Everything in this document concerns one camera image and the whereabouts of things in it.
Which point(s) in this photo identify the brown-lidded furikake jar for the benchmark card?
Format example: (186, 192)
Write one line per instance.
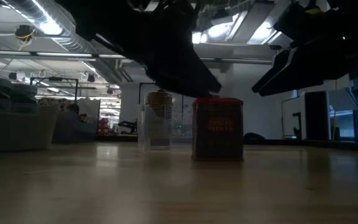
(158, 99)

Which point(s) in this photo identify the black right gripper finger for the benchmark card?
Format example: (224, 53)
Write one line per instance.
(272, 70)
(306, 71)

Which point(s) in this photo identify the white plastic bin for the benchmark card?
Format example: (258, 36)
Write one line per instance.
(17, 130)

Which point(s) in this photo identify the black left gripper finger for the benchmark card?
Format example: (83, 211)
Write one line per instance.
(176, 84)
(197, 77)

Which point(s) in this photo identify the white sheet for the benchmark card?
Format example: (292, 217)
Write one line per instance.
(89, 107)

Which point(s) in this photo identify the red storage rack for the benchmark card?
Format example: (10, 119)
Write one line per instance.
(103, 127)

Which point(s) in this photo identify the clear plastic bin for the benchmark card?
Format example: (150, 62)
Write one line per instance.
(140, 130)

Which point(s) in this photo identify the black floor equipment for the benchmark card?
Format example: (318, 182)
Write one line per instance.
(127, 127)

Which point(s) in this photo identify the red-lidded paprika tin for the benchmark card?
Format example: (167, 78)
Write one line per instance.
(217, 140)

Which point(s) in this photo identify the black stand frame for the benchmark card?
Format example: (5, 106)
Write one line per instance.
(54, 79)
(141, 90)

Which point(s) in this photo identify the person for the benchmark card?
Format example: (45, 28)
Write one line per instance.
(73, 109)

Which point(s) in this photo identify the corrugated silver duct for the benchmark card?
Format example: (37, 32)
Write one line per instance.
(42, 18)

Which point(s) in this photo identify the black cabinet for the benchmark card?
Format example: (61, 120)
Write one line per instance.
(317, 115)

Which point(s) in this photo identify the long grey pipe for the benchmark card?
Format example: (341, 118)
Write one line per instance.
(57, 54)

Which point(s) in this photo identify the black table edge frame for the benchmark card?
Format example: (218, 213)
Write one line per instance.
(291, 142)

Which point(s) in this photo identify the black floor stand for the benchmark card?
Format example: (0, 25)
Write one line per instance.
(297, 124)

